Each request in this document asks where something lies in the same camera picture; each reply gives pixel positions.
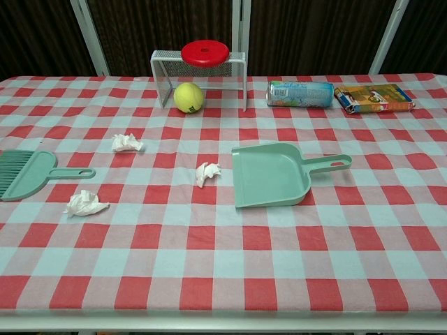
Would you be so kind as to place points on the white metal frame post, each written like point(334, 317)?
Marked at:
point(91, 38)
point(388, 38)
point(241, 24)

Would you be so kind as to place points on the yellow tennis ball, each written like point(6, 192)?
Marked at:
point(188, 97)

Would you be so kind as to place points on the orange printed snack packet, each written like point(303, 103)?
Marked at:
point(373, 98)

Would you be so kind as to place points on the red round plastic disc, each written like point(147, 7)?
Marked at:
point(205, 52)

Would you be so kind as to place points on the red white checkered tablecloth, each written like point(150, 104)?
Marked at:
point(223, 244)

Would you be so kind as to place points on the blue printed drink can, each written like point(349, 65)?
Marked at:
point(300, 93)

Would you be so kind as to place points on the green hand broom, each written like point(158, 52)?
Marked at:
point(31, 174)

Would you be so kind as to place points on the white tissue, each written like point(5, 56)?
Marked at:
point(84, 204)
point(125, 143)
point(206, 172)

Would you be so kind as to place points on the green plastic dustpan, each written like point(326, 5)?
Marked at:
point(265, 174)

